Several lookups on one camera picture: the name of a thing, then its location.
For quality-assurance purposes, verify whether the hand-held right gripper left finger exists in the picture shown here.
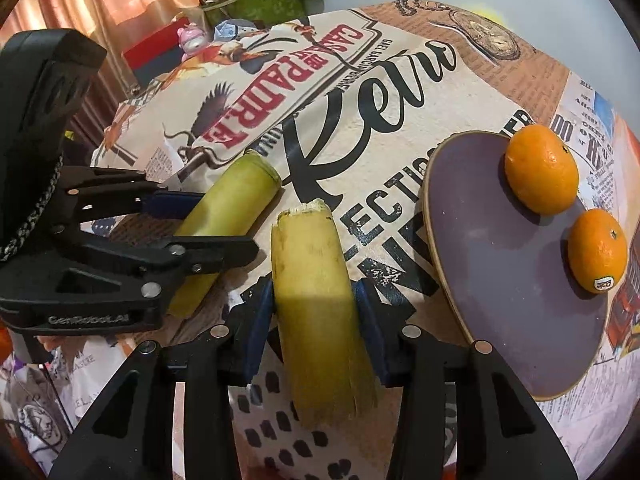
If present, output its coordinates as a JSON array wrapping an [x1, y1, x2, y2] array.
[[47, 280, 275, 480]]

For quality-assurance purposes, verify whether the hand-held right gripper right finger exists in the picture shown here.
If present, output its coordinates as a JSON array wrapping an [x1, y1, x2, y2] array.
[[352, 280, 581, 480]]

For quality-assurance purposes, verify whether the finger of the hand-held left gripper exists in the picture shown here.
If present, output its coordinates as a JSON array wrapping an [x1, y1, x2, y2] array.
[[52, 222, 260, 311], [60, 165, 207, 222]]

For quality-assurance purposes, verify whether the yellow-green sugarcane piece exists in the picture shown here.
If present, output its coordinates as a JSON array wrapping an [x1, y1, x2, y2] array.
[[271, 199, 378, 431], [167, 152, 282, 318]]

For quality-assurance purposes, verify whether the purple round plate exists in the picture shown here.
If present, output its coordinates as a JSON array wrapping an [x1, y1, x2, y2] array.
[[422, 130, 612, 402]]

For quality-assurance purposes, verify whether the orange-brown curtain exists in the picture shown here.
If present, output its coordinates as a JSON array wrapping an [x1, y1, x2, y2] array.
[[0, 0, 203, 161]]

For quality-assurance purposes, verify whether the red box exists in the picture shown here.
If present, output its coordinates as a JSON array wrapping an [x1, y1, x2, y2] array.
[[122, 19, 192, 87]]

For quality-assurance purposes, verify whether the pink toy figure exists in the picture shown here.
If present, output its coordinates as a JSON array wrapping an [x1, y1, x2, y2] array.
[[177, 24, 209, 61]]

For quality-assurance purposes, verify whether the printed retro tablecloth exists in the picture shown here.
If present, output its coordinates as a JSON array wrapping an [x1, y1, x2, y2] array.
[[0, 0, 640, 480]]

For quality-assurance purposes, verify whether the green patterned storage box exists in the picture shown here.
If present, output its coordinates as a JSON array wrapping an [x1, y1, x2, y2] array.
[[200, 0, 308, 36]]

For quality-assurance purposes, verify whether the orange mandarin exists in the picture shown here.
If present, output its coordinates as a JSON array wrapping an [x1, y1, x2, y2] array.
[[504, 125, 580, 217], [567, 208, 628, 295]]

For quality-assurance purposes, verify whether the yellow foam tube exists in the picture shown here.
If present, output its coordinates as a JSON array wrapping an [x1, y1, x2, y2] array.
[[470, 4, 508, 23]]

